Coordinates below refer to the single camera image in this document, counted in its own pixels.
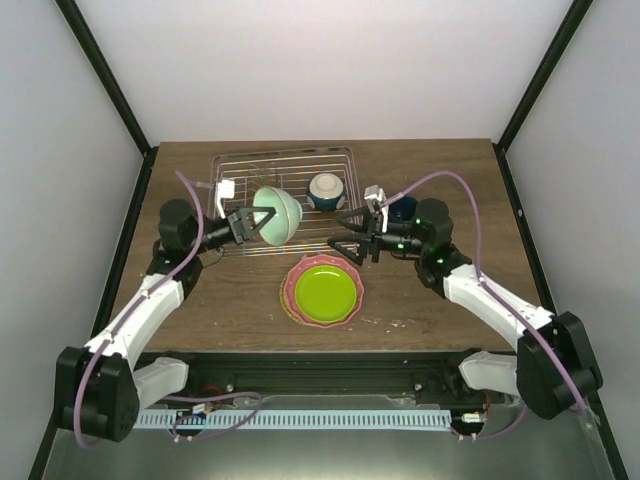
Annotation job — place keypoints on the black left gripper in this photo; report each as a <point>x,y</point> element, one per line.
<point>240,223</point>

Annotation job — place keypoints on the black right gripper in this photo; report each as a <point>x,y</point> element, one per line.
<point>372,229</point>

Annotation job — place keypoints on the chrome wire dish rack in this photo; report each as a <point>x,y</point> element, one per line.
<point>290,170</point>

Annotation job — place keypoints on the pale green bowl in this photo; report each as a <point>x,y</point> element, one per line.
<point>288,215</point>

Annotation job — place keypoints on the white and teal bowl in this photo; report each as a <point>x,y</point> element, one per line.
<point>326,192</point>

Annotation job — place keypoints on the lime green plate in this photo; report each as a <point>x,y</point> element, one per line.
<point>325,294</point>

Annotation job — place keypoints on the dark blue mug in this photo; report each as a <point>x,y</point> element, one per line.
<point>403,209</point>

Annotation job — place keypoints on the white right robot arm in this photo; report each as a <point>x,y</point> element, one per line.
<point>552,366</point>

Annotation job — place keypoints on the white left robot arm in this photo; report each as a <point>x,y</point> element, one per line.
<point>99,388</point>

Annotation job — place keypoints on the pink scalloped plate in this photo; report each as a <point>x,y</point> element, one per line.
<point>316,260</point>

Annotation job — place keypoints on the yellow plate under pink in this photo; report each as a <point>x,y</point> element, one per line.
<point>284,302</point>

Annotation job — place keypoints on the light blue slotted strip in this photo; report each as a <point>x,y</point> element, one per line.
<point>403,420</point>

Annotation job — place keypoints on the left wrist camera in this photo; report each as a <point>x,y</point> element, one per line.
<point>224,190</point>

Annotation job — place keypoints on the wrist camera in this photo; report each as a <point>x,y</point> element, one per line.
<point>376,202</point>
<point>224,190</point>

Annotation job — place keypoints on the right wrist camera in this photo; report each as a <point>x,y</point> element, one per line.
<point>376,202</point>

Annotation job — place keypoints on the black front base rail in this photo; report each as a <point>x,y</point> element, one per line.
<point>427,376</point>

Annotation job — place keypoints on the black aluminium frame post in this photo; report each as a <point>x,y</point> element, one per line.
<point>82,32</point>

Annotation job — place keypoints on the black right frame post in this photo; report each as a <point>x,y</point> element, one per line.
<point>562,38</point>

